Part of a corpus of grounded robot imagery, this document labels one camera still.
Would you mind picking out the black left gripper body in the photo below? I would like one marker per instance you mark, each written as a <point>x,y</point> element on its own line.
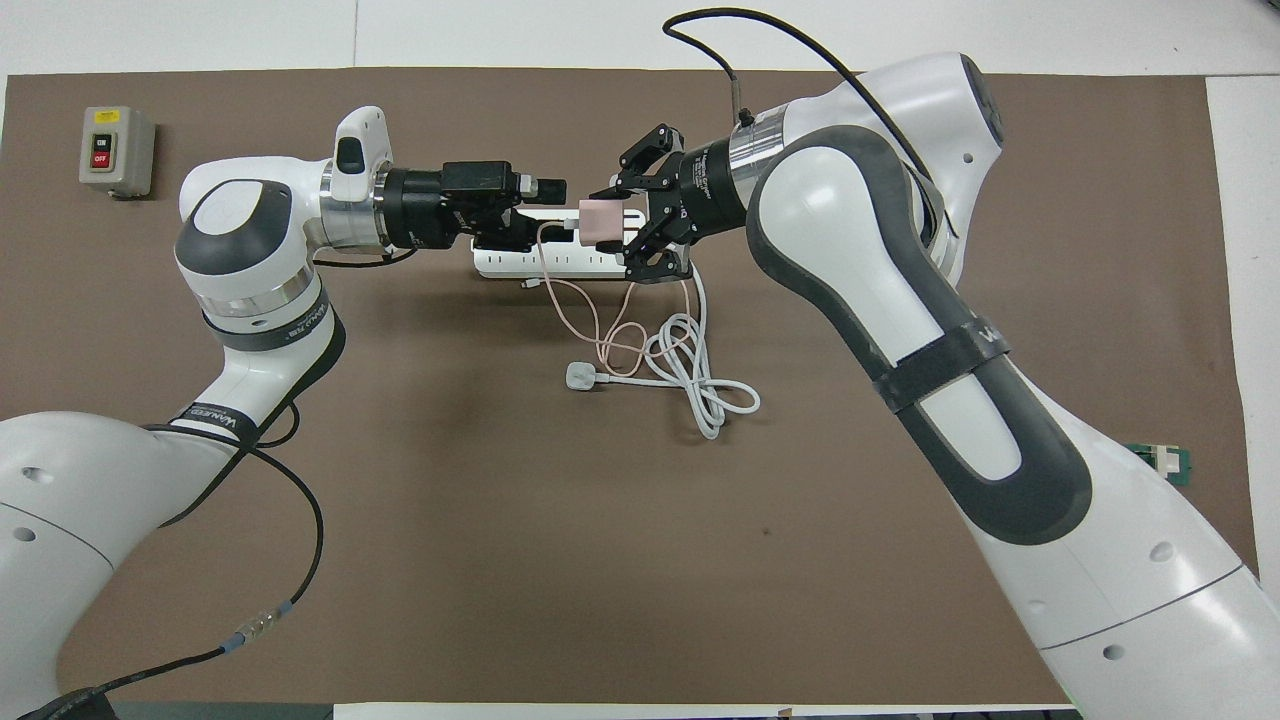
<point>430,210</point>

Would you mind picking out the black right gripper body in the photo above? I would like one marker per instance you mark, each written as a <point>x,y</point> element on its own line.
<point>705,190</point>

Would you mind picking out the pink charger block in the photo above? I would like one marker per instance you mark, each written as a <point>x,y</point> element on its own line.
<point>600,225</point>

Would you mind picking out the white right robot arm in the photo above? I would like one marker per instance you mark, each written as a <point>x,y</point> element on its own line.
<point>900,260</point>

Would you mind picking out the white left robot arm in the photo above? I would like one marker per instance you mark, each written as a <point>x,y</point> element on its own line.
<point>240,260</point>

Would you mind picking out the white power strip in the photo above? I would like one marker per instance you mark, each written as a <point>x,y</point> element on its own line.
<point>560,262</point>

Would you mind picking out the white power strip plug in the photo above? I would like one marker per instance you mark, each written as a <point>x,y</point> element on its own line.
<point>582,377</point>

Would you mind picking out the grey push button box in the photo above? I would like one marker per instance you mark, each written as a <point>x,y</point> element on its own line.
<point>115,150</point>

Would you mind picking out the brown table mat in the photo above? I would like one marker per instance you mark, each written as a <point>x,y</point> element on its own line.
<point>550,560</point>

